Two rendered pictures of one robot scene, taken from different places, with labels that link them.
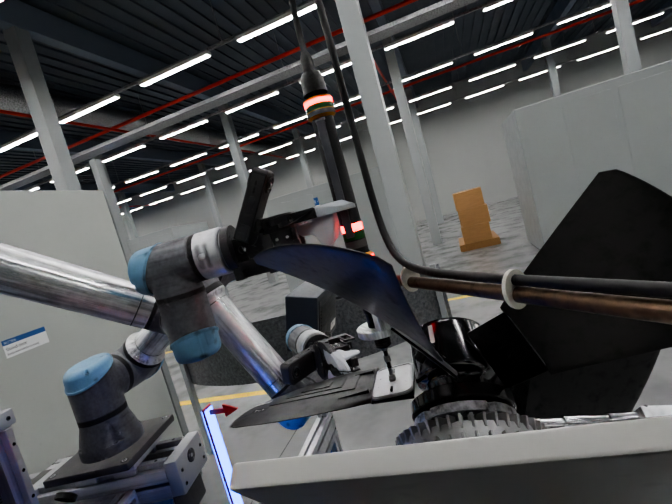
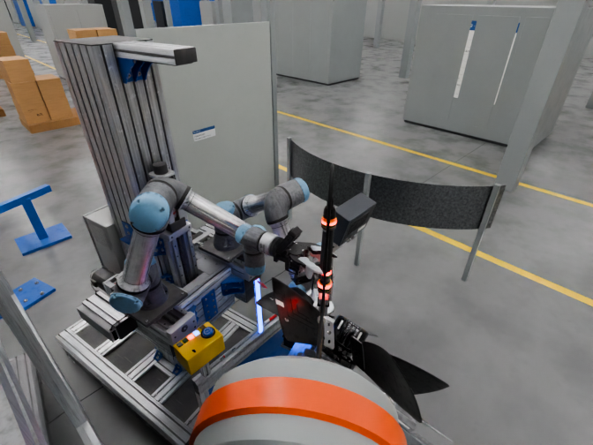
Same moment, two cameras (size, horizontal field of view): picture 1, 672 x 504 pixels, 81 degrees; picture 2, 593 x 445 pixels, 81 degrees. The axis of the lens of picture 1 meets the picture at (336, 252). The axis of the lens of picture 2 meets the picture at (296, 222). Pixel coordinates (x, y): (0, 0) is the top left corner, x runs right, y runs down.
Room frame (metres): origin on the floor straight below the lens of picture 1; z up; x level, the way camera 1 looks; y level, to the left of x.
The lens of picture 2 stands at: (-0.19, -0.33, 2.17)
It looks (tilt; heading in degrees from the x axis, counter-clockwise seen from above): 33 degrees down; 27
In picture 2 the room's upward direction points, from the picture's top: straight up
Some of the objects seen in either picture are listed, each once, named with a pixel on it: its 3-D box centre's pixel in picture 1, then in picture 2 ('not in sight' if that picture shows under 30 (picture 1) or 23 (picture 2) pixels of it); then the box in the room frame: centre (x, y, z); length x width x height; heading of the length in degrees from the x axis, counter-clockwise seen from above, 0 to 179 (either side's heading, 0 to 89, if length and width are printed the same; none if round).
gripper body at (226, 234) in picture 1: (266, 243); (289, 253); (0.61, 0.10, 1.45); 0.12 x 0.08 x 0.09; 85
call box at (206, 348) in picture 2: not in sight; (199, 348); (0.41, 0.39, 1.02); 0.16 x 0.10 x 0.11; 165
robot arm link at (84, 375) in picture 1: (95, 384); (225, 216); (1.00, 0.70, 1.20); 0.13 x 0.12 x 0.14; 164
